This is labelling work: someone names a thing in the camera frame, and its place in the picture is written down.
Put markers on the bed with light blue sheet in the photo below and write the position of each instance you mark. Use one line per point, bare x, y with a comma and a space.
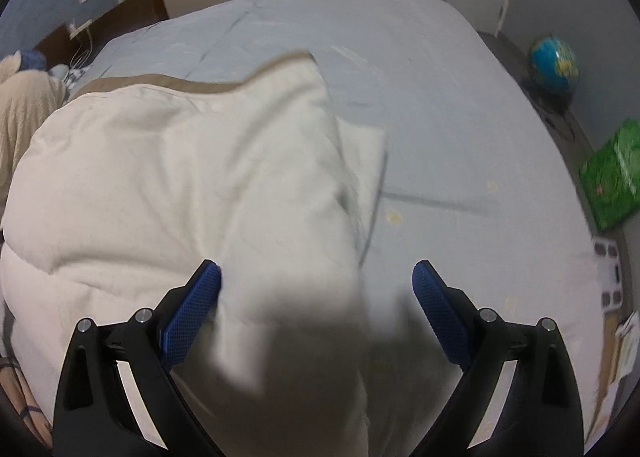
440, 112

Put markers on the brown wooden headboard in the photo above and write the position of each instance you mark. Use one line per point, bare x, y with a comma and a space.
140, 7

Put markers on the dark blue fuzzy cloth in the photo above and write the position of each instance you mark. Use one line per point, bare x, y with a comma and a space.
31, 59

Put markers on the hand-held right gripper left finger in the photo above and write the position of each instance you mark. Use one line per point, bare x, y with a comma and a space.
192, 317

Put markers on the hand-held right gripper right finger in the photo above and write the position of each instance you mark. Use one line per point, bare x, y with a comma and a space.
440, 317

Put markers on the green plastic bag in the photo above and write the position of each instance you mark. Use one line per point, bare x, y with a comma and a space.
615, 177

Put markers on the pile of papers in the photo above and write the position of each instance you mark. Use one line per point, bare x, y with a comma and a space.
617, 362

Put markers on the blue globe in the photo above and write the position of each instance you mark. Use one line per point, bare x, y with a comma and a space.
552, 64

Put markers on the cream knit sweater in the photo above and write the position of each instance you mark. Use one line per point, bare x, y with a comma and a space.
25, 107

